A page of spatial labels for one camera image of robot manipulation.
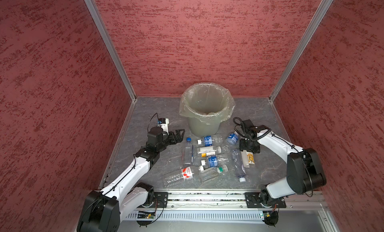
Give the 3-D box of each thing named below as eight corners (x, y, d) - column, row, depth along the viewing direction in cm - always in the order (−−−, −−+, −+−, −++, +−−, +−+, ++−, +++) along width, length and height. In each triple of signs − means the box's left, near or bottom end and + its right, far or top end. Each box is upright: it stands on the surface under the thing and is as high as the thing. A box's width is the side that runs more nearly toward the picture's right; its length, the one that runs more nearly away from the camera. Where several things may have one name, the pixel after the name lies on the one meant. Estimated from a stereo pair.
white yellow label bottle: (197, 157, 89) (197, 154, 86) (197, 147, 93) (197, 144, 90) (220, 157, 89) (221, 154, 86) (219, 148, 94) (220, 145, 90)
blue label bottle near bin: (197, 147, 94) (197, 143, 90) (197, 139, 98) (197, 134, 94) (222, 147, 94) (223, 143, 90) (221, 139, 98) (222, 135, 94)
